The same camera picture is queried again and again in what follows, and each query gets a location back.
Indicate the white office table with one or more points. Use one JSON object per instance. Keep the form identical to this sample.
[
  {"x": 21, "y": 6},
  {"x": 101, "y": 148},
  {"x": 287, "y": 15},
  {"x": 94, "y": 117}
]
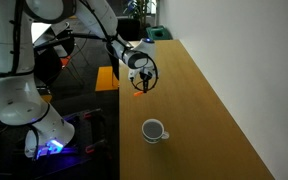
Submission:
[{"x": 40, "y": 31}]

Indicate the green plastic bin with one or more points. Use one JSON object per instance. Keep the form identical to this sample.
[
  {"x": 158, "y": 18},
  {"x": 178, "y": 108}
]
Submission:
[{"x": 158, "y": 32}]

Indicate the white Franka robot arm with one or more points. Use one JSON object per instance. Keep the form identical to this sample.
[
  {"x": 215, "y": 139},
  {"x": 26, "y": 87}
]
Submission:
[{"x": 14, "y": 93}]

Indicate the green potted plant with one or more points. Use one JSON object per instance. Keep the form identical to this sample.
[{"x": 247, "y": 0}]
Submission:
[{"x": 140, "y": 10}]

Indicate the black office chair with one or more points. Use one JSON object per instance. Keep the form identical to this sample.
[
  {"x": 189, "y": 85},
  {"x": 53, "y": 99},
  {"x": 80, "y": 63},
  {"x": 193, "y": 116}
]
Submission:
[
  {"x": 129, "y": 30},
  {"x": 47, "y": 63}
]

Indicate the orange highlighter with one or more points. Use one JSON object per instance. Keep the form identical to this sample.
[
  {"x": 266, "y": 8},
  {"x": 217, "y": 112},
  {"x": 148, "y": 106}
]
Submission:
[{"x": 138, "y": 94}]

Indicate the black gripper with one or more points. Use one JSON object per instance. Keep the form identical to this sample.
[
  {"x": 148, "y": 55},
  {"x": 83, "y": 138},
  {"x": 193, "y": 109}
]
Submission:
[{"x": 146, "y": 74}]

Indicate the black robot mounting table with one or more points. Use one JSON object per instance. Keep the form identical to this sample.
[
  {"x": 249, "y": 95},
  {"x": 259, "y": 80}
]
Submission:
[{"x": 84, "y": 133}]

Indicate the white cup with green band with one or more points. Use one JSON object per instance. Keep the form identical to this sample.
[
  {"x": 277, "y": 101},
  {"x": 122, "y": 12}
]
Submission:
[{"x": 154, "y": 136}]

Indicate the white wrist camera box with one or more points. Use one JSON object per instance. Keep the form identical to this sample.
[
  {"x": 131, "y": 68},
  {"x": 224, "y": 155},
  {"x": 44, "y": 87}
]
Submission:
[{"x": 133, "y": 75}]

